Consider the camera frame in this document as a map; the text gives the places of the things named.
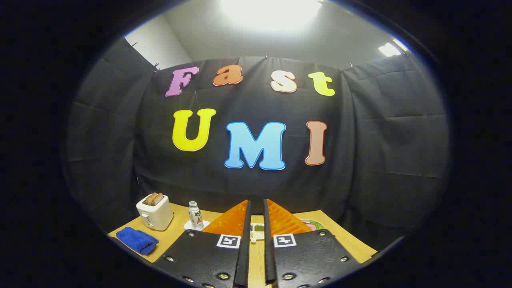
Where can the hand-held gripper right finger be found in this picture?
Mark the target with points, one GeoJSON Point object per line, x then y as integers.
{"type": "Point", "coordinates": [268, 240]}

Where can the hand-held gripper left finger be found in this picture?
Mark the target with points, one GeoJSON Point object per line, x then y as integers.
{"type": "Point", "coordinates": [242, 240]}

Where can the white divided dish with beans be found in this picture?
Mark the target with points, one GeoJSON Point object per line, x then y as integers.
{"type": "Point", "coordinates": [258, 232]}

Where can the white square coaster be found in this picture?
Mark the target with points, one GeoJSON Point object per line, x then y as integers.
{"type": "Point", "coordinates": [204, 224]}

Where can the white plate with food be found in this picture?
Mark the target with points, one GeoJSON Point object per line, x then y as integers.
{"type": "Point", "coordinates": [318, 226]}

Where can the small bottle green red label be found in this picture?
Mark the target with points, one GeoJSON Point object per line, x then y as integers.
{"type": "Point", "coordinates": [195, 216]}

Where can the white toaster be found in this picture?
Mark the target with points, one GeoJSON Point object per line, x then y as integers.
{"type": "Point", "coordinates": [158, 218]}

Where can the toast slice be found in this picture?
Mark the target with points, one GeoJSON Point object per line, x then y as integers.
{"type": "Point", "coordinates": [159, 197]}
{"type": "Point", "coordinates": [150, 198]}

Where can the blue folded cloth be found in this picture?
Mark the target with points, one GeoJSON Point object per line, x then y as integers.
{"type": "Point", "coordinates": [136, 239]}

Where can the ceiling light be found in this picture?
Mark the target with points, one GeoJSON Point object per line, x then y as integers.
{"type": "Point", "coordinates": [390, 48]}

